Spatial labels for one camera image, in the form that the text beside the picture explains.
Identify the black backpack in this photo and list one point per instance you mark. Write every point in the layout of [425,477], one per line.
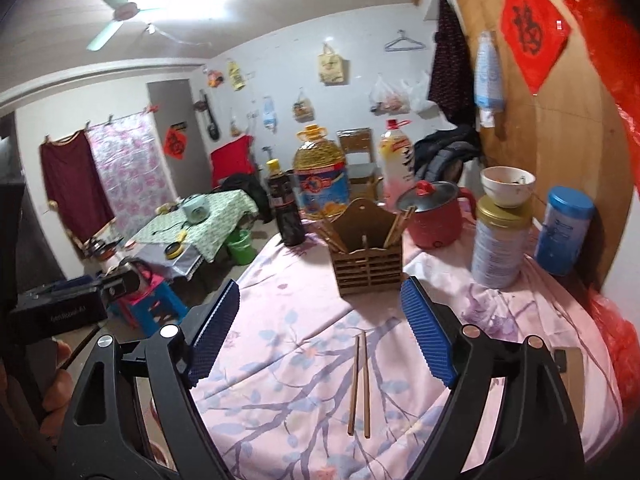
[445,152]

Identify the maroon hanging cloth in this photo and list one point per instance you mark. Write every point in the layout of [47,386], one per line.
[70,185]

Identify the blue lidded canister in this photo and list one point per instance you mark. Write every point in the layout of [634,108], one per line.
[562,235]

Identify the yellow round lid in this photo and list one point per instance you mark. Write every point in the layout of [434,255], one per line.
[174,251]

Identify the red cloth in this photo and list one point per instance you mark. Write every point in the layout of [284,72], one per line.
[232,160]

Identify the red paper wall decoration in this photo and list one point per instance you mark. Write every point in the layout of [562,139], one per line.
[535,25]

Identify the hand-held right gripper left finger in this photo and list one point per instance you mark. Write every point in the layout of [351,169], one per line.
[215,330]

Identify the green plastic bucket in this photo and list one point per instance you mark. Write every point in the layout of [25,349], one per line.
[242,250]

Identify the large cooking oil bottle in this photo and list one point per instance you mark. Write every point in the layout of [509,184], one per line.
[320,185]

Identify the grey door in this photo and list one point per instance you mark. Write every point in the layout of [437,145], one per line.
[170,105]

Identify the dark soy sauce bottle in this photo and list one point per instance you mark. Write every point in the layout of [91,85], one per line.
[287,215]

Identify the person's left hand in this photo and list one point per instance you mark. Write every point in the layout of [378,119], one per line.
[57,395]

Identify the pink floral curtain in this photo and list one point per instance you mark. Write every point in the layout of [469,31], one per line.
[125,170]

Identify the yellow tote bag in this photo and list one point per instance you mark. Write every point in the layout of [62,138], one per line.
[331,67]

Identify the milk powder can gold lid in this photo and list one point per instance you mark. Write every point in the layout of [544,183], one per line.
[500,250]

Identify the black hanging tool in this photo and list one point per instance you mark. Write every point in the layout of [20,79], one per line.
[212,125]

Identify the green checked side table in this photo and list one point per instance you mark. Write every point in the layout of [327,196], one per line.
[220,220]

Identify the white plastic bag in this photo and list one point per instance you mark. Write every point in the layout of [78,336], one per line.
[392,97]
[422,95]

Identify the blue and pink plastic stool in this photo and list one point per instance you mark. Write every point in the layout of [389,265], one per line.
[160,305]

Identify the brown cardboard piece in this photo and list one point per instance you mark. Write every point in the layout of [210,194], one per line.
[575,365]

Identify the white and blue bag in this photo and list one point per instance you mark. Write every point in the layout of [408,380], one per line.
[487,80]

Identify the red electric pot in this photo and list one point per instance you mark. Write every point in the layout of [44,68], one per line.
[435,225]

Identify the black jacket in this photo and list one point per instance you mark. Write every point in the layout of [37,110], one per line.
[245,187]

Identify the pink floral tablecloth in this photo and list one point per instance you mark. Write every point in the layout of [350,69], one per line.
[300,360]

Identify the wooden chopstick holder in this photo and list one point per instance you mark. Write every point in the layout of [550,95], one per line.
[367,270]

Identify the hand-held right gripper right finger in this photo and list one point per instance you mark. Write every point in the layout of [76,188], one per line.
[430,330]

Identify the white ceramic bowl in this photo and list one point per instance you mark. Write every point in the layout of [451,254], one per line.
[507,192]

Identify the pale green rice cooker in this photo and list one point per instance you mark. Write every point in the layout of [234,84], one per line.
[195,210]

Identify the pale green ceiling fan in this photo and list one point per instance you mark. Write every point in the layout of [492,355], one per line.
[125,7]

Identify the red plastic bag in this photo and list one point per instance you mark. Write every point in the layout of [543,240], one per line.
[615,70]
[620,340]

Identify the small clear snack bag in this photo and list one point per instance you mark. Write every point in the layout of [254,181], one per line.
[303,110]

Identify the red paper door decoration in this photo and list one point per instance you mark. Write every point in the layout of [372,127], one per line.
[175,142]

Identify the yellow hanging packet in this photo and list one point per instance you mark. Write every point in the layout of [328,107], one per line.
[236,77]

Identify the wooden chair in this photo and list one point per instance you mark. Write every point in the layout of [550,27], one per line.
[362,175]

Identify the round wooden board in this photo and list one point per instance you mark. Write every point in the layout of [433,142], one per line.
[575,135]

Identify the pale bottle with red cap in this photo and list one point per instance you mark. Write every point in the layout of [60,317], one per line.
[396,160]

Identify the dark patterned hanging garment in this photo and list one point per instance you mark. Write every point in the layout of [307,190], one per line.
[450,75]

